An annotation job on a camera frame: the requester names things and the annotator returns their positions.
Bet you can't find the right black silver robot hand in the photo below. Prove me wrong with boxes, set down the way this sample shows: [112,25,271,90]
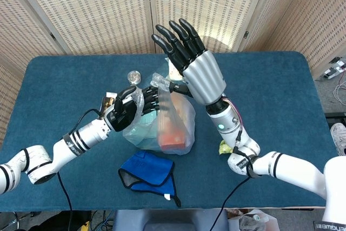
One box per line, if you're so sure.
[151,18,227,106]

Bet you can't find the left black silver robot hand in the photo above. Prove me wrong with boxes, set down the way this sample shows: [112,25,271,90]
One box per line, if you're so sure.
[104,84,163,132]

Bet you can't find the translucent plastic shopping bag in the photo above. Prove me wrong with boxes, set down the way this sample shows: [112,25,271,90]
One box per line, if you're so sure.
[122,72,196,156]

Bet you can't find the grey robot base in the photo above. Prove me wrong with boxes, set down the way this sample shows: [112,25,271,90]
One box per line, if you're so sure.
[112,209,230,231]

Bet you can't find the white crumpled floor bag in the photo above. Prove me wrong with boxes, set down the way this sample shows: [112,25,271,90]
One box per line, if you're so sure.
[228,209,281,231]

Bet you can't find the small black box gold print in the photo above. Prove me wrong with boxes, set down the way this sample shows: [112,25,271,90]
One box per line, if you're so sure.
[100,92,118,115]

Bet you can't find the teal cardboard box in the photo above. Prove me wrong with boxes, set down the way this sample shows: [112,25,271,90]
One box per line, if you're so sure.
[134,108,163,149]

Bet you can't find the clear wrapped snack white label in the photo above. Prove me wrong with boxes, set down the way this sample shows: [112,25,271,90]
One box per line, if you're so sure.
[165,57,185,81]

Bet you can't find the small glass jar glitter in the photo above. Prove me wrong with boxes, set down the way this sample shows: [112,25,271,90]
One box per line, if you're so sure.
[127,70,142,85]

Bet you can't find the orange cardboard box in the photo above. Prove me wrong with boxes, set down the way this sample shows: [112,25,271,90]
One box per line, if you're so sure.
[158,93,190,150]

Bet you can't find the blue microfiber cloth black trim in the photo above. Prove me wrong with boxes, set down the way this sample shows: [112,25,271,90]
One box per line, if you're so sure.
[117,150,182,208]

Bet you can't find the teal felt table cover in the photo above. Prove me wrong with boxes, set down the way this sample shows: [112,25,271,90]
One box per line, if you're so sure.
[0,51,336,213]

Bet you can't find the crumpled green snack packet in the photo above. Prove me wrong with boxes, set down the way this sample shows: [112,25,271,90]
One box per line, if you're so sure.
[218,140,234,157]

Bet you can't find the woven folding screen panel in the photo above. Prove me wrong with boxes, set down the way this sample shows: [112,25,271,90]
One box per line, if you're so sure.
[266,0,346,79]
[0,55,25,147]
[237,0,316,53]
[147,0,274,54]
[5,0,158,55]
[0,0,65,75]

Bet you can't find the white power strip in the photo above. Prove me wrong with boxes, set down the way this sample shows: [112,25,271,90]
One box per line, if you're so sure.
[323,56,346,80]

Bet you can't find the white sneaker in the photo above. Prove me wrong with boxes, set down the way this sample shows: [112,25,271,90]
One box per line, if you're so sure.
[330,122,346,156]

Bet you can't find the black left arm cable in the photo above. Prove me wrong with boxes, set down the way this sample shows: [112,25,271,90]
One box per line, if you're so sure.
[56,108,105,231]

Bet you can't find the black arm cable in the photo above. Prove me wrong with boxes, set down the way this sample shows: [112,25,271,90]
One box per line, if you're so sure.
[209,130,261,231]
[56,108,105,231]

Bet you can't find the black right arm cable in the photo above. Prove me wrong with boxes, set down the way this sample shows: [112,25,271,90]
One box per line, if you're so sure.
[209,130,261,231]

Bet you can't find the black metal frame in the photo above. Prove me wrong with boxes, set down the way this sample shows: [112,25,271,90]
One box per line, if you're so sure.
[324,111,346,127]

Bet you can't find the white loose cables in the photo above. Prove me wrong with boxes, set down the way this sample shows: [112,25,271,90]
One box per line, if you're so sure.
[332,78,346,105]

